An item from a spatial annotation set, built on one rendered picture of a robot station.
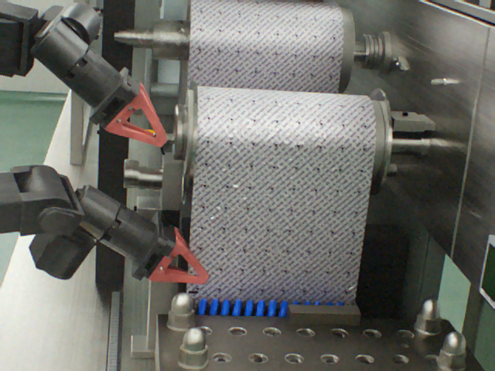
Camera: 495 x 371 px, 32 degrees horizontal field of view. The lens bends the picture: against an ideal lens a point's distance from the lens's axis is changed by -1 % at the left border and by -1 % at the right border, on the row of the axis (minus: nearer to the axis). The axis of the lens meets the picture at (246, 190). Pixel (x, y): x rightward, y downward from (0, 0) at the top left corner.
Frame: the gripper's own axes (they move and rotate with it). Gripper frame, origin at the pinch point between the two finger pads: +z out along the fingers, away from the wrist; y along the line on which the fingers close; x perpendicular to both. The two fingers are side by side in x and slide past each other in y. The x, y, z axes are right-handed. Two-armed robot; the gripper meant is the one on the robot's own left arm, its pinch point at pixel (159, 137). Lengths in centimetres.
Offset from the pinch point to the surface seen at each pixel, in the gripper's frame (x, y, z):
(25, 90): -147, -552, 7
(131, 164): -6.3, -4.5, 0.5
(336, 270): 3.2, 4.1, 29.6
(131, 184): -8.2, -3.8, 2.3
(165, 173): -3.7, -3.1, 4.6
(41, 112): -142, -512, 24
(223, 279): -8.0, 4.2, 18.8
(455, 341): 9.4, 21.2, 39.3
